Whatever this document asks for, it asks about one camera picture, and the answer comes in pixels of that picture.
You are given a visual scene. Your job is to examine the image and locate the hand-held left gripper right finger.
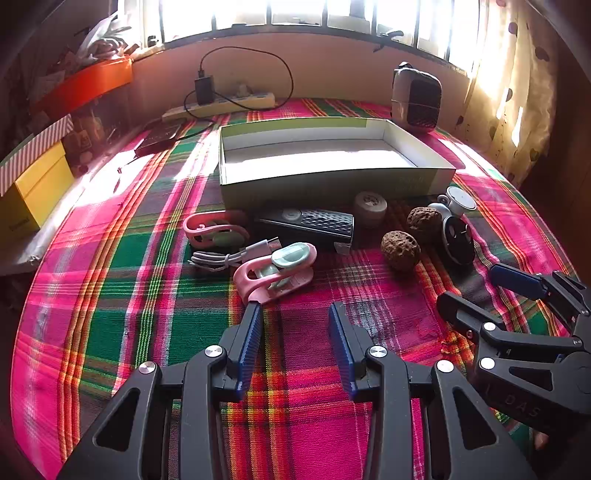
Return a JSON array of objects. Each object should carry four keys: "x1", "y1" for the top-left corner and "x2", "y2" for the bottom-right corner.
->
[{"x1": 328, "y1": 302, "x2": 539, "y2": 480}]

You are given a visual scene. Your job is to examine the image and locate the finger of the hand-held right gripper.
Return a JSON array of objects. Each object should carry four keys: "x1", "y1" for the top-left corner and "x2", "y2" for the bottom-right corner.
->
[
  {"x1": 436, "y1": 291, "x2": 585, "y2": 356},
  {"x1": 488, "y1": 263, "x2": 591, "y2": 324}
]

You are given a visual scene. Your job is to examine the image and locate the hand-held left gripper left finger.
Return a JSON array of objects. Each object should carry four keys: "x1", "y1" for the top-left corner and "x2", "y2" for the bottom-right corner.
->
[{"x1": 55, "y1": 300, "x2": 264, "y2": 480}]

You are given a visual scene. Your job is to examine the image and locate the black round disc gadget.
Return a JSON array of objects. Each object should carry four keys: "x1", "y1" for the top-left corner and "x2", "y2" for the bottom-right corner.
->
[{"x1": 441, "y1": 216, "x2": 476, "y2": 265}]

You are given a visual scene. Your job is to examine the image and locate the pink and mint plastic clip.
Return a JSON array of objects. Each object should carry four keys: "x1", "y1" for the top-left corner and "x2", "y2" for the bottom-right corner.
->
[
  {"x1": 183, "y1": 210, "x2": 250, "y2": 247},
  {"x1": 233, "y1": 242, "x2": 318, "y2": 305}
]

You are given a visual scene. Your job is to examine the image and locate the brown walnut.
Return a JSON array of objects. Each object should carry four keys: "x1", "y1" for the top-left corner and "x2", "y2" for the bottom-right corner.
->
[
  {"x1": 381, "y1": 230, "x2": 422, "y2": 268},
  {"x1": 406, "y1": 206, "x2": 443, "y2": 243}
]

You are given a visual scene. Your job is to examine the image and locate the white disc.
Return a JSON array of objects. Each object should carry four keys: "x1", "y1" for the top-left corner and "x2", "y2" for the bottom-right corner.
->
[{"x1": 445, "y1": 186, "x2": 476, "y2": 217}]

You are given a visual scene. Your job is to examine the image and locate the white usb cable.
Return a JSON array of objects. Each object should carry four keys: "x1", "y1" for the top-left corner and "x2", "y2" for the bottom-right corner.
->
[{"x1": 188, "y1": 237, "x2": 282, "y2": 273}]

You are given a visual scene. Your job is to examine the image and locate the black textured remote device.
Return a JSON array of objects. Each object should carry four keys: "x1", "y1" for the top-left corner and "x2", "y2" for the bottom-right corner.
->
[{"x1": 255, "y1": 208, "x2": 356, "y2": 252}]

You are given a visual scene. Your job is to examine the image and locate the small white round jar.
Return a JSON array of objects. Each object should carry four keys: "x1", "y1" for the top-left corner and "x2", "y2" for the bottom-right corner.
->
[{"x1": 353, "y1": 190, "x2": 387, "y2": 229}]

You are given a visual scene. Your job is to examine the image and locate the cardboard box tray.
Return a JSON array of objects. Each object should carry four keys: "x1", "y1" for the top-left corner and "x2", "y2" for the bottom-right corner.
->
[{"x1": 218, "y1": 117, "x2": 458, "y2": 214}]

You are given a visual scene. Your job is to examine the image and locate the cream dotted curtain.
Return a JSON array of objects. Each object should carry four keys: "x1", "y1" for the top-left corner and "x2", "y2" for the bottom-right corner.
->
[{"x1": 450, "y1": 0, "x2": 559, "y2": 181}]

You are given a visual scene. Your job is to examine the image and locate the small grey desk heater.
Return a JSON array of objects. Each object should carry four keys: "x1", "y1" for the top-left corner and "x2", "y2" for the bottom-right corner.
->
[{"x1": 390, "y1": 61, "x2": 443, "y2": 134}]

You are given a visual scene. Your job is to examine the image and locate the white power strip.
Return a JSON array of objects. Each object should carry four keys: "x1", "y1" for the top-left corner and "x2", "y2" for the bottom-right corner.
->
[{"x1": 161, "y1": 90, "x2": 276, "y2": 123}]

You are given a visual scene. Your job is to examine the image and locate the yellow box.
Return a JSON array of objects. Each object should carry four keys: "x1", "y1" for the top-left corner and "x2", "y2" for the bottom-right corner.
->
[{"x1": 0, "y1": 141, "x2": 75, "y2": 234}]

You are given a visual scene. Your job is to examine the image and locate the black charger adapter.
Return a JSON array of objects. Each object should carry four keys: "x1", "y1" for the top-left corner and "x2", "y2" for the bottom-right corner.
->
[{"x1": 194, "y1": 69, "x2": 215, "y2": 106}]

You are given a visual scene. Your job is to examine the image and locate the black window latch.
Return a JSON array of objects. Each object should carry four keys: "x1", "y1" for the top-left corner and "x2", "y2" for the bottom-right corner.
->
[{"x1": 374, "y1": 30, "x2": 404, "y2": 51}]

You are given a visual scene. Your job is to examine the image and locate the striped box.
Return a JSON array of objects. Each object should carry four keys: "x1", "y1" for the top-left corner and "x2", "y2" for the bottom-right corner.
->
[{"x1": 0, "y1": 114, "x2": 75, "y2": 197}]

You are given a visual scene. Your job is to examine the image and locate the window with metal bars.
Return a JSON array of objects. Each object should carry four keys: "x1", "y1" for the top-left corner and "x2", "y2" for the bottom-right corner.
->
[{"x1": 115, "y1": 0, "x2": 481, "y2": 75}]

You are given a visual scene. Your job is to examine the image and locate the pile of plastic bags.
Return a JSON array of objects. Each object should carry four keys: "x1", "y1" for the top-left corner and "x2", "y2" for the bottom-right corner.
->
[{"x1": 65, "y1": 14, "x2": 139, "y2": 63}]

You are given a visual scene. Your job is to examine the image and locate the black charging cable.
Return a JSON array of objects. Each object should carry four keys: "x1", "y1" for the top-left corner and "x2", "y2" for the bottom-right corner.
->
[{"x1": 173, "y1": 46, "x2": 295, "y2": 141}]

